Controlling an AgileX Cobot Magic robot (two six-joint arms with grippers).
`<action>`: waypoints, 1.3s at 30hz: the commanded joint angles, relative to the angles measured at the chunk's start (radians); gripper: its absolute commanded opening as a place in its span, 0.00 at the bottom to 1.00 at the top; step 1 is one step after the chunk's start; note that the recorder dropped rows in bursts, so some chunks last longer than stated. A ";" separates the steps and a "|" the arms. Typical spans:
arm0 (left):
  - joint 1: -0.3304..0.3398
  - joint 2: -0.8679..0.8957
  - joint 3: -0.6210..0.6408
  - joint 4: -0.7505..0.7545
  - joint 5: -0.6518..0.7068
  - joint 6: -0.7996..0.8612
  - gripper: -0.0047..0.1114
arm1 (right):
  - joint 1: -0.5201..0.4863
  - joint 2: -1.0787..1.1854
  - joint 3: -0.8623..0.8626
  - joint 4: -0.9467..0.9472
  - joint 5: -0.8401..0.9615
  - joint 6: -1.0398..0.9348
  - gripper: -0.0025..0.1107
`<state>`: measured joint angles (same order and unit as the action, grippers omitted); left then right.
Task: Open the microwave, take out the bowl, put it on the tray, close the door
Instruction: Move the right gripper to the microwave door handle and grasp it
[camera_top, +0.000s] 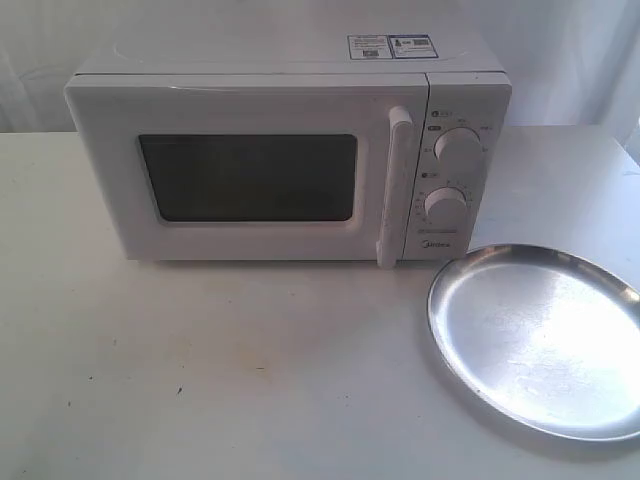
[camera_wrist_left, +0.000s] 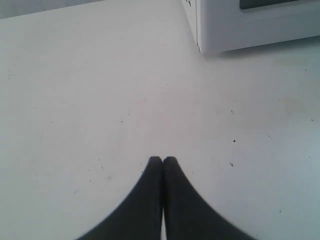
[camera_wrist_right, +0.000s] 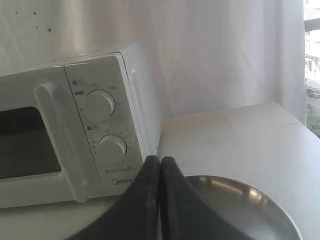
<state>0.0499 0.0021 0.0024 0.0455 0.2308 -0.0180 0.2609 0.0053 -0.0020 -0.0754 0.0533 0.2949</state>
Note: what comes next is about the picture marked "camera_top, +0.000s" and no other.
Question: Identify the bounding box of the white microwave door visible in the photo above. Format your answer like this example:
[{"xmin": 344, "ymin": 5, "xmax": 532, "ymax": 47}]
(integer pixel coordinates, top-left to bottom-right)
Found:
[{"xmin": 65, "ymin": 74, "xmax": 429, "ymax": 268}]

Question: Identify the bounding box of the white microwave oven body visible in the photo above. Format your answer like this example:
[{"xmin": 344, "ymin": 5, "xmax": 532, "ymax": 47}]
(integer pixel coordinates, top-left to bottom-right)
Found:
[{"xmin": 71, "ymin": 38, "xmax": 511, "ymax": 266}]

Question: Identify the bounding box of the lower white control knob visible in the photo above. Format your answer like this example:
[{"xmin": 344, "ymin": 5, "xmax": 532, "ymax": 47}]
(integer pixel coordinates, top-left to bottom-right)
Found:
[{"xmin": 424, "ymin": 187, "xmax": 467, "ymax": 229}]

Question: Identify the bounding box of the white control knob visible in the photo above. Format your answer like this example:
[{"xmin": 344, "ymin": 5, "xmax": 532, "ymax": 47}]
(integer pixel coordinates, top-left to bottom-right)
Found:
[
  {"xmin": 434, "ymin": 127, "xmax": 482, "ymax": 162},
  {"xmin": 424, "ymin": 187, "xmax": 467, "ymax": 229}
]

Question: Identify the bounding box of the upper white control knob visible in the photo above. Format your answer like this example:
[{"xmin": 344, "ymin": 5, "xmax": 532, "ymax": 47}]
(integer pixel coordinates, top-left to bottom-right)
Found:
[{"xmin": 434, "ymin": 127, "xmax": 482, "ymax": 162}]

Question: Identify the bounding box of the blue white label sticker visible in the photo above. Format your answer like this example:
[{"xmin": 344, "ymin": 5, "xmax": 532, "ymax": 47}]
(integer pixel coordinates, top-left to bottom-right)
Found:
[{"xmin": 347, "ymin": 34, "xmax": 439, "ymax": 60}]

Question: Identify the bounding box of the round silver metal tray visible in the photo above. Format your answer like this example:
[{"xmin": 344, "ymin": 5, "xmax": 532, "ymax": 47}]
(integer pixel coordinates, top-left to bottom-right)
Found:
[{"xmin": 426, "ymin": 244, "xmax": 639, "ymax": 443}]

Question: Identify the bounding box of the white backdrop curtain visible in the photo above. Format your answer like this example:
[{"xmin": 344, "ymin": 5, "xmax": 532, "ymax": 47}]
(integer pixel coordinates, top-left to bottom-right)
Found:
[{"xmin": 1, "ymin": 1, "xmax": 639, "ymax": 142}]

